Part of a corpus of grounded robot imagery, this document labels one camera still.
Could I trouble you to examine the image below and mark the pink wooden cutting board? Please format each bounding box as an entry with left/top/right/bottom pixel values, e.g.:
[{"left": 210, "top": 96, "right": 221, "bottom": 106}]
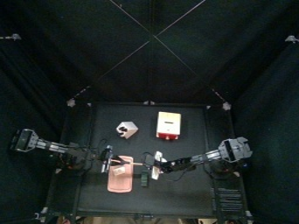
[{"left": 107, "top": 155, "right": 136, "bottom": 194}]

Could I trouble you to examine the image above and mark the white rectangular block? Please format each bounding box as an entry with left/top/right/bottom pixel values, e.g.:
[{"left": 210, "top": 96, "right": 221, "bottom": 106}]
[{"left": 112, "top": 166, "right": 127, "bottom": 177}]

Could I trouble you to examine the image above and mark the red wooden toy toaster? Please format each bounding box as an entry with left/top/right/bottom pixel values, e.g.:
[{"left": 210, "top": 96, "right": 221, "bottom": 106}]
[{"left": 155, "top": 110, "right": 183, "bottom": 141}]

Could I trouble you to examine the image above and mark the cream wooden knife block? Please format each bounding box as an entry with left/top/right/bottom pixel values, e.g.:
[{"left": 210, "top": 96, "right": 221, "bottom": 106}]
[{"left": 116, "top": 120, "right": 140, "bottom": 140}]

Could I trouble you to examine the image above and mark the white text warning label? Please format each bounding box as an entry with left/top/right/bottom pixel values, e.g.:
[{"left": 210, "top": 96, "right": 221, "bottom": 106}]
[{"left": 217, "top": 187, "right": 246, "bottom": 215}]

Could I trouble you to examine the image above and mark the diagonal steel brace wire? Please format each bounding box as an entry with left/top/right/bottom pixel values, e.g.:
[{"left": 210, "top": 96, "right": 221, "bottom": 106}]
[
  {"left": 70, "top": 0, "right": 207, "bottom": 103},
  {"left": 107, "top": 0, "right": 230, "bottom": 108}
]

